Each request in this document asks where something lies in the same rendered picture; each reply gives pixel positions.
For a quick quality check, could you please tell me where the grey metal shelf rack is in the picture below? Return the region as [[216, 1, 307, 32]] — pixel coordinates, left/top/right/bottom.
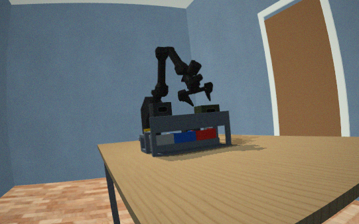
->
[[138, 111, 232, 157]]

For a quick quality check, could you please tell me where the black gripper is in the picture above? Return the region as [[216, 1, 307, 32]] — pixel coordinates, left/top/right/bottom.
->
[[178, 81, 213, 107]]

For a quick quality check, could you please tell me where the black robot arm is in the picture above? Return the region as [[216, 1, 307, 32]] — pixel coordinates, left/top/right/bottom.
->
[[150, 46, 203, 103]]

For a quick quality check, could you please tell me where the olive green case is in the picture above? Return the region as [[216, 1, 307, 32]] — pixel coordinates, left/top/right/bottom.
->
[[194, 104, 220, 113]]

